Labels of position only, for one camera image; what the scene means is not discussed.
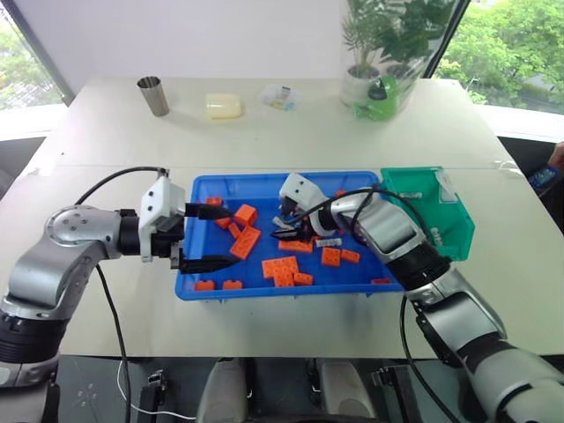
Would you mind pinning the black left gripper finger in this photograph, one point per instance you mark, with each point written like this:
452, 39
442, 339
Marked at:
207, 212
207, 263

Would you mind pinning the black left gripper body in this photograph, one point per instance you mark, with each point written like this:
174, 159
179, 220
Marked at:
175, 255

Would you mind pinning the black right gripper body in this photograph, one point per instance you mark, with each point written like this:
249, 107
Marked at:
294, 215

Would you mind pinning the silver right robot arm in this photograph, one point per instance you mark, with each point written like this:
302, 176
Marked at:
388, 224

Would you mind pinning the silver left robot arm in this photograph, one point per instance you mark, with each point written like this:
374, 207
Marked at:
66, 238

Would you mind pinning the blue plastic bin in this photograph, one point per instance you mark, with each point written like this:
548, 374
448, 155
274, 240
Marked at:
264, 185

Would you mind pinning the white label on bin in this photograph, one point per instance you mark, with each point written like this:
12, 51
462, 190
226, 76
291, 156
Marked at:
446, 189

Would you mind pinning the green plastic bin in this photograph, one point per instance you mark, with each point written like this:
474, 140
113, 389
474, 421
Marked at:
458, 229

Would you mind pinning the long orange building brick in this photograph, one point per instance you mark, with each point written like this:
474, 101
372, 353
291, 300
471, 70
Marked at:
296, 247

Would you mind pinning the small orange building brick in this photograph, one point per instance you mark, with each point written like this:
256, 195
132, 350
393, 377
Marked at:
234, 230
303, 279
232, 285
223, 223
205, 286
215, 202
350, 256
381, 281
340, 193

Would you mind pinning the silver battery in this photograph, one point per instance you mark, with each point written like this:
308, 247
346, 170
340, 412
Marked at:
409, 195
436, 237
279, 221
328, 242

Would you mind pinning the large flat orange brick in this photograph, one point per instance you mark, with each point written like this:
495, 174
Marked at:
279, 263
245, 242

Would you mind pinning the square orange building brick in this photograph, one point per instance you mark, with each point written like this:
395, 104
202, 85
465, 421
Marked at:
284, 279
330, 257

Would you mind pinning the orange cube building brick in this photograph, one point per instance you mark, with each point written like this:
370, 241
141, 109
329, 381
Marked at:
245, 216

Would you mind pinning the cream plastic container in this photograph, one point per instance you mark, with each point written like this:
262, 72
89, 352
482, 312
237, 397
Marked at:
224, 106

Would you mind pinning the clear bag with small items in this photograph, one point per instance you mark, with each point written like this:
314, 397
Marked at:
278, 98

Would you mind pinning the metal cup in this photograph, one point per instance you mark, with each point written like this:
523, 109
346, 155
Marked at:
154, 98

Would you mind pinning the grey rounded shape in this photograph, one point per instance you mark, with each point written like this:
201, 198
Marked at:
222, 392
343, 392

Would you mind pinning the black device under table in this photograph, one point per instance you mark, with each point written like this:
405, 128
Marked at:
153, 392
396, 396

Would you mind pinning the white plant pot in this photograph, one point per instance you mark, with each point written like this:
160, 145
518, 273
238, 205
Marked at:
354, 86

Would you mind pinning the green spray bottle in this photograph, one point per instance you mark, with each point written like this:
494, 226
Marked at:
383, 99

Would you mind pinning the green leafy plant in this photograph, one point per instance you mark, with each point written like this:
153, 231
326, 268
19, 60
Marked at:
388, 31

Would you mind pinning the bystander person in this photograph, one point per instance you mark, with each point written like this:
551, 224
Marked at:
558, 156

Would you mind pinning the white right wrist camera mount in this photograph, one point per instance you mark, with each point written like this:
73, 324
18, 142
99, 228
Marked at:
299, 187

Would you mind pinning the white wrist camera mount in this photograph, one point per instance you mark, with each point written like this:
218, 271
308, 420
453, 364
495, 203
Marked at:
158, 198
299, 187

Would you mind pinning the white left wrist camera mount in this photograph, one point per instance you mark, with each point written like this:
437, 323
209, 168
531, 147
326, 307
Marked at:
158, 198

